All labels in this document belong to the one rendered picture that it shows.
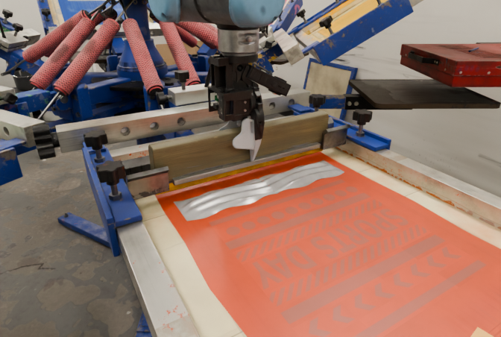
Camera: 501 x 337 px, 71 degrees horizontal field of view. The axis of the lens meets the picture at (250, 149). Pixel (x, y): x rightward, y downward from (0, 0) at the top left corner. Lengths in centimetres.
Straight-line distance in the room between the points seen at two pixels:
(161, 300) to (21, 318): 157
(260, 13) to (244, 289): 35
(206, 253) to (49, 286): 159
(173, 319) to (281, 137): 45
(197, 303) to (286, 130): 42
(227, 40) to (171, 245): 35
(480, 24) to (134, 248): 243
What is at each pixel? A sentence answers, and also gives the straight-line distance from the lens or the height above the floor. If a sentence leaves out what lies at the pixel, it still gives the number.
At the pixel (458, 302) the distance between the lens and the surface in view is 54.
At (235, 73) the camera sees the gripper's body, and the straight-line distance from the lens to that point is 66.
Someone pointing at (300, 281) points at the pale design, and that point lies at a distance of 50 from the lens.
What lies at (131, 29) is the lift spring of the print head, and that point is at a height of 120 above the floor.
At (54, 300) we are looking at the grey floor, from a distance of 200.
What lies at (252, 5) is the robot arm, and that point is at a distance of 44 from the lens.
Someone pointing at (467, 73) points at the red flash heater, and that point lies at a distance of 141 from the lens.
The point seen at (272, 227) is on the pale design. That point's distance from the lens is 59.
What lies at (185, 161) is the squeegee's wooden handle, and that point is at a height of 102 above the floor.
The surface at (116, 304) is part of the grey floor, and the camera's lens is 187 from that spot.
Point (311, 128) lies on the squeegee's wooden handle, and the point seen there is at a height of 103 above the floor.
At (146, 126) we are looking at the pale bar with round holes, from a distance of 87.
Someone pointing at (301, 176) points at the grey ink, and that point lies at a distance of 74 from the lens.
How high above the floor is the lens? 130
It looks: 24 degrees down
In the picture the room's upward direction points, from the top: straight up
